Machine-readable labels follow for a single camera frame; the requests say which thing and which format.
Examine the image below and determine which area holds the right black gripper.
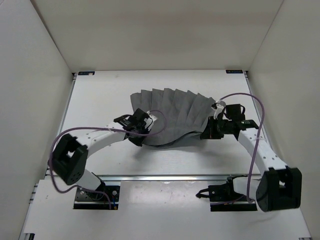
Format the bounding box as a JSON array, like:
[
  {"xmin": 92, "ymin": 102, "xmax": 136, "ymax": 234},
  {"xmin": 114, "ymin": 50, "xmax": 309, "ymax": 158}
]
[{"xmin": 200, "ymin": 116, "xmax": 232, "ymax": 140}]

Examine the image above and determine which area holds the grey pleated skirt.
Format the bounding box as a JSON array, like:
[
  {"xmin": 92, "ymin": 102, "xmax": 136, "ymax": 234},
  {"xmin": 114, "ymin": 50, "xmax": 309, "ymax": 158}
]
[{"xmin": 130, "ymin": 88, "xmax": 215, "ymax": 147}]

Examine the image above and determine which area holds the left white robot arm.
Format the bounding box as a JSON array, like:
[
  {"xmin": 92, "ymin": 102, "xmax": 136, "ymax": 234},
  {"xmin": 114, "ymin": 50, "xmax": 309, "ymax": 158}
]
[{"xmin": 49, "ymin": 108, "xmax": 158, "ymax": 199}]

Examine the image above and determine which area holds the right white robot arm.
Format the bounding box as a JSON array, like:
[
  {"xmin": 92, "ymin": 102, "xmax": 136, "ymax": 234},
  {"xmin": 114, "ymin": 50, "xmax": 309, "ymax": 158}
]
[{"xmin": 196, "ymin": 103, "xmax": 302, "ymax": 212}]

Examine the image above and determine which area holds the right blue corner label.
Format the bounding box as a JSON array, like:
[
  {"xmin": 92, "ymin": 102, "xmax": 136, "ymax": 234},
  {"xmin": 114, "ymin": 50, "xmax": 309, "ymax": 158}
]
[{"xmin": 225, "ymin": 69, "xmax": 244, "ymax": 74}]

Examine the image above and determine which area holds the blue corner label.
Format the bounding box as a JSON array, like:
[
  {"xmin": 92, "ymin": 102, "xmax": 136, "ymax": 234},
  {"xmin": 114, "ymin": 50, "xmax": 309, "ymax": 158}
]
[
  {"xmin": 77, "ymin": 71, "xmax": 95, "ymax": 76},
  {"xmin": 225, "ymin": 69, "xmax": 244, "ymax": 74}
]

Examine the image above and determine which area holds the left blue corner label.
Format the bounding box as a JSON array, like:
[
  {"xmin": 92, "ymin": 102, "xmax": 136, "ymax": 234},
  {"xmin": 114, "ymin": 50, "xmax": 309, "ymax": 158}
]
[{"xmin": 77, "ymin": 71, "xmax": 95, "ymax": 76}]

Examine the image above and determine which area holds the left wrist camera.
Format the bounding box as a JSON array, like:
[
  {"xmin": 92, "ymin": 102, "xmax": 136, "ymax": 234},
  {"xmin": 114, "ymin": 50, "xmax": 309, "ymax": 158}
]
[{"xmin": 145, "ymin": 111, "xmax": 158, "ymax": 130}]

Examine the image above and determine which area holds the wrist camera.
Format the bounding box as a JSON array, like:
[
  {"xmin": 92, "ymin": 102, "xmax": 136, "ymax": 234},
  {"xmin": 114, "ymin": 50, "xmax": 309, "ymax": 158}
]
[
  {"xmin": 145, "ymin": 111, "xmax": 158, "ymax": 130},
  {"xmin": 211, "ymin": 99, "xmax": 226, "ymax": 118}
]

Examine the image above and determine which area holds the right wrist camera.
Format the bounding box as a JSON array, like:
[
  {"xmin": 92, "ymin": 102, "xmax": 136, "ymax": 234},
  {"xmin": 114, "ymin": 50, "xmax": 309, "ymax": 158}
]
[{"xmin": 211, "ymin": 99, "xmax": 226, "ymax": 118}]

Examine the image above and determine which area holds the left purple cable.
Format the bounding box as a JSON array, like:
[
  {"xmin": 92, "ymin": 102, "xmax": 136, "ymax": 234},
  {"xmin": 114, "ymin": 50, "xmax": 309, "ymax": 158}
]
[{"xmin": 48, "ymin": 110, "xmax": 168, "ymax": 210}]

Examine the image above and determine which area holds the front aluminium rail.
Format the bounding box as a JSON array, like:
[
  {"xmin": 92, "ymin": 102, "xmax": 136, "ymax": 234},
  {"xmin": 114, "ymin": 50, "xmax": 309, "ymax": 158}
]
[{"xmin": 99, "ymin": 174, "xmax": 232, "ymax": 182}]

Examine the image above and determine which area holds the aluminium rail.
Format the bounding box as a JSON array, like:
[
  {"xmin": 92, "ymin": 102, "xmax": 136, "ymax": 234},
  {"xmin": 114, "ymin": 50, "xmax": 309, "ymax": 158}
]
[
  {"xmin": 47, "ymin": 72, "xmax": 77, "ymax": 168},
  {"xmin": 99, "ymin": 174, "xmax": 232, "ymax": 182}
]

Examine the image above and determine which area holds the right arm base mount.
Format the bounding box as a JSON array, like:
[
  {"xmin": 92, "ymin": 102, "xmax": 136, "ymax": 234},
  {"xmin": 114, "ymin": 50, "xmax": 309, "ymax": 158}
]
[{"xmin": 195, "ymin": 176, "xmax": 258, "ymax": 212}]

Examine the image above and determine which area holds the left aluminium rail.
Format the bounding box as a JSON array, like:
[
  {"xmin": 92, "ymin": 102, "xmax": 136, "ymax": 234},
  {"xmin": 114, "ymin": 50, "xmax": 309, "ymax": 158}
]
[{"xmin": 47, "ymin": 72, "xmax": 77, "ymax": 168}]

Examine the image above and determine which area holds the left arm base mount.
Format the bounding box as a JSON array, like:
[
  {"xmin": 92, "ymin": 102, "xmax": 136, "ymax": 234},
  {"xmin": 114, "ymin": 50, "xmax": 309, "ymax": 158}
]
[{"xmin": 73, "ymin": 181, "xmax": 121, "ymax": 211}]

